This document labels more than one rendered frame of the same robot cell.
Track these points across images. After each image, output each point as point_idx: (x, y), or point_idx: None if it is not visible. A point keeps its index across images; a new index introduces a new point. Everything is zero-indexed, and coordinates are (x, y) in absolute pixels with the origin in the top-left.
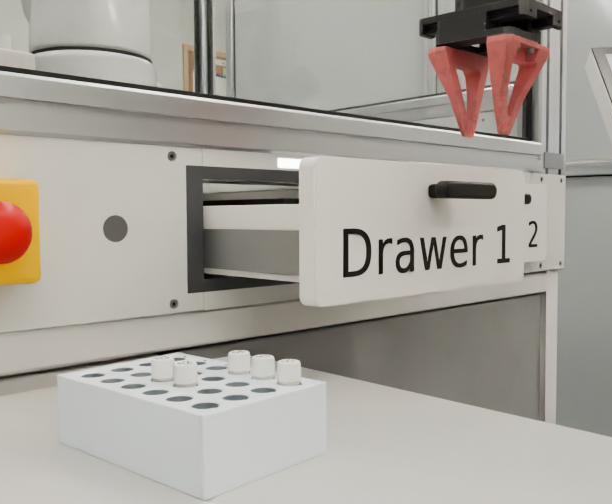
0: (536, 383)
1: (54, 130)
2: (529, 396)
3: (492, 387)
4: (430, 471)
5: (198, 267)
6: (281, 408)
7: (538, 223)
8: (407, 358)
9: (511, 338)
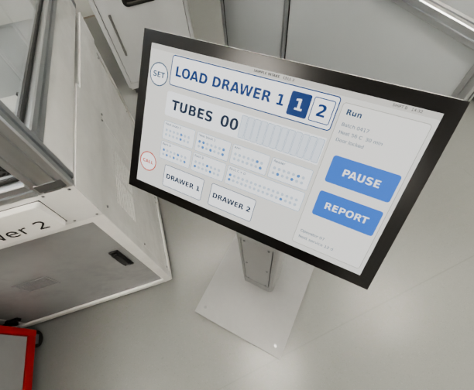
0: (111, 239)
1: None
2: (108, 243)
3: (71, 249)
4: None
5: None
6: None
7: (42, 220)
8: None
9: (75, 237)
